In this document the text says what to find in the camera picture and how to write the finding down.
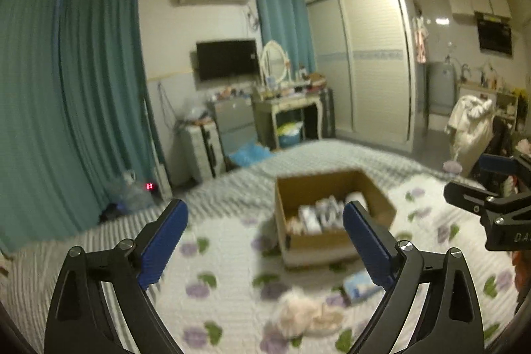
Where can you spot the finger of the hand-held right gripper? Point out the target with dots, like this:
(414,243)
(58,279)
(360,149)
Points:
(468,194)
(495,163)

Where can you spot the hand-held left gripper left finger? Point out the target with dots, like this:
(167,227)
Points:
(166,242)

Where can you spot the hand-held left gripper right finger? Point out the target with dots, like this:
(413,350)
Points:
(365,240)

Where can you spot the brown cardboard box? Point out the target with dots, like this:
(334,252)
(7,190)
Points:
(327,242)

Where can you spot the cream cloth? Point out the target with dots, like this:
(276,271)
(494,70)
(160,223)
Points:
(305,314)

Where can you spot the white roll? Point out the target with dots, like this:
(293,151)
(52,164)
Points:
(354,199)

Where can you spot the white fluffy coat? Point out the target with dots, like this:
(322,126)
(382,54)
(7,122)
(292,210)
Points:
(471,126)

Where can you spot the blue tissue pack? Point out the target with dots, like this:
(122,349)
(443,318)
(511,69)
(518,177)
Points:
(361,287)

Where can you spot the device with red light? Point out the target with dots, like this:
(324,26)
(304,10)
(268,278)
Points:
(149,186)

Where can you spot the clear plastic bag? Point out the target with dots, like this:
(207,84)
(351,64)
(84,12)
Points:
(132,194)

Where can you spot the small beige plush toy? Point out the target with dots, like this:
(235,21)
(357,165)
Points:
(295,230)

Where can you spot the cluttered kitchen shelf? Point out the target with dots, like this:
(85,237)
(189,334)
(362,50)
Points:
(498,92)

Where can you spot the grey washing machine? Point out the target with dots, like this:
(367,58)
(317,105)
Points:
(442,88)

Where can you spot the white suitcase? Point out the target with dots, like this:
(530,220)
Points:
(203,153)

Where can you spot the floral bed cover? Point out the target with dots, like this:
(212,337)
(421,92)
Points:
(257,175)

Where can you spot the blue bag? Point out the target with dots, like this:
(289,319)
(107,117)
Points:
(251,155)

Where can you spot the black range hood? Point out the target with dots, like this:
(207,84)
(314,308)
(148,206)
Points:
(495,34)

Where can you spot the storage bin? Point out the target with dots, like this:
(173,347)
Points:
(290,135)

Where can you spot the grey small fridge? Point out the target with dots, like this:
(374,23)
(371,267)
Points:
(234,126)

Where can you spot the red and white hanging cloth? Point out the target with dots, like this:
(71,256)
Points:
(420,41)

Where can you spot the white dressing table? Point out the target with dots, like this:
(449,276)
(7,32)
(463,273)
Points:
(286,105)

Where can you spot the teal curtain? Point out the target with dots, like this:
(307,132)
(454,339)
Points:
(29,109)
(103,97)

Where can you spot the white sliding door wardrobe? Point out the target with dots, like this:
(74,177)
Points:
(373,59)

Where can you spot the white oval mirror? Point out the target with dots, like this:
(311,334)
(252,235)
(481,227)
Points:
(274,61)

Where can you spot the blue curtain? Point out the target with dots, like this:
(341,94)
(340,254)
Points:
(282,18)

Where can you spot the black wall television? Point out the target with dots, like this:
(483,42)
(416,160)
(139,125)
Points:
(226,59)

